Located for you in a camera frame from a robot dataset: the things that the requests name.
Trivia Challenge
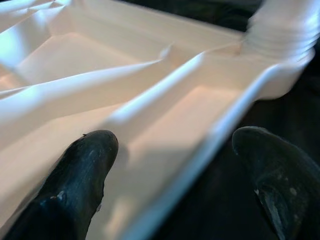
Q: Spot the white plastic table leg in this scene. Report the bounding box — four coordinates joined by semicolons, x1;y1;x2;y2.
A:
246;0;320;60

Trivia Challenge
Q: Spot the black plastic sheet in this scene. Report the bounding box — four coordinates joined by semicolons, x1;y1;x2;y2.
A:
124;0;320;240

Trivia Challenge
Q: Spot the white plastic table top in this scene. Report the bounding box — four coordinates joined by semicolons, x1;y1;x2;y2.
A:
0;0;316;240

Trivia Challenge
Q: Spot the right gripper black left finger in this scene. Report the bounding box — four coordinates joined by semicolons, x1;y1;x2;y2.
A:
4;129;118;240

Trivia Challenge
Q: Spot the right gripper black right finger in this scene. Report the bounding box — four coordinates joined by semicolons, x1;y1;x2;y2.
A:
232;126;320;240

